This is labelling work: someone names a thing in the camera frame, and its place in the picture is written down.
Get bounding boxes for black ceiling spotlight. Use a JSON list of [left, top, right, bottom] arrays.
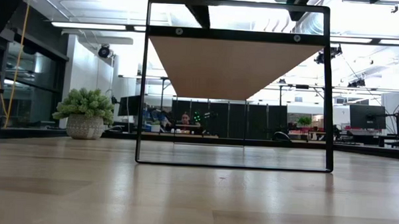
[[314, 51, 326, 66], [346, 76, 367, 88], [329, 44, 343, 58]]

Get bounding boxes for background robot green lights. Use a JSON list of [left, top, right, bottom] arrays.
[[192, 110, 219, 135]]

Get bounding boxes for small green background plant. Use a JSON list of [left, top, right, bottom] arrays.
[[297, 115, 313, 127]]

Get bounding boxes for black partition panels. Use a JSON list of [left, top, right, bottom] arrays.
[[170, 99, 289, 141]]

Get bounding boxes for black computer monitor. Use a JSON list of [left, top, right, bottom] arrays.
[[118, 94, 142, 118], [348, 103, 388, 130]]

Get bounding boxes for green potted plant patterned pot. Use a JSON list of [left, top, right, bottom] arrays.
[[51, 86, 116, 142]]

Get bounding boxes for black ceiling camera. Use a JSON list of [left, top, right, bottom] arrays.
[[97, 44, 113, 59]]

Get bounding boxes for black curved bracket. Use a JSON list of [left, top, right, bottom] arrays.
[[104, 124, 124, 134], [271, 130, 293, 142]]

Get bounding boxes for white wall board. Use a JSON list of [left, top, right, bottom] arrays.
[[380, 91, 399, 138]]

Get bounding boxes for yellow extension cable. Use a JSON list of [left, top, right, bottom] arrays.
[[0, 3, 30, 128]]

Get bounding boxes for black aluminium table frame rails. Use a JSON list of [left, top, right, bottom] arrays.
[[0, 126, 399, 160]]

